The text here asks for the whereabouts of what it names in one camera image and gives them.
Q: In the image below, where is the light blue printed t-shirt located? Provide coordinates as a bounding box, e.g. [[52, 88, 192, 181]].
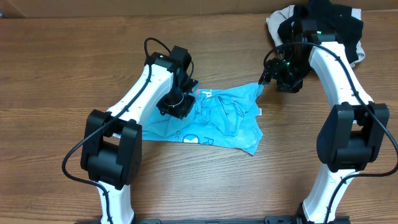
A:
[[142, 83, 264, 156]]

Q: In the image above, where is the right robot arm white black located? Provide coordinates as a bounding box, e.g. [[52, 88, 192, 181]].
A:
[[259, 20, 393, 223]]

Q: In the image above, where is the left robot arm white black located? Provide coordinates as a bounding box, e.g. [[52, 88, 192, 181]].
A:
[[80, 46, 198, 223]]

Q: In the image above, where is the beige folded garment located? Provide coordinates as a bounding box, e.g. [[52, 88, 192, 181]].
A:
[[266, 4, 365, 67]]

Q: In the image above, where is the black folded garment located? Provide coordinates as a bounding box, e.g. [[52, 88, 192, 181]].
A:
[[277, 0, 364, 63]]

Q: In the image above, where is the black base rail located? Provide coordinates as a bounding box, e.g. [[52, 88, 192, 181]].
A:
[[74, 215, 352, 224]]

